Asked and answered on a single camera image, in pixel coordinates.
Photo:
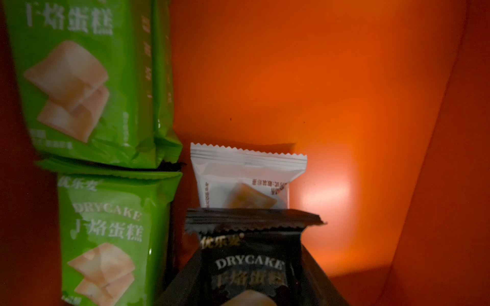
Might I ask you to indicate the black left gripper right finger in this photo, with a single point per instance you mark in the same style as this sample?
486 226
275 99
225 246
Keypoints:
316 287

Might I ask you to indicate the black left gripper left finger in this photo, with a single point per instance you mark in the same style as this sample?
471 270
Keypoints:
186 288

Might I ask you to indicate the black cookie packet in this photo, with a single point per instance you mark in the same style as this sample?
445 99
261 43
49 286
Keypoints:
250 256

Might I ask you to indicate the green cookie packet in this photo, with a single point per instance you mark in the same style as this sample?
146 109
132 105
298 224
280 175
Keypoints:
114 224
95 79

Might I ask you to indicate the white cookie packet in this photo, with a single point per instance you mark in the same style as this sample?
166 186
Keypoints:
232 178

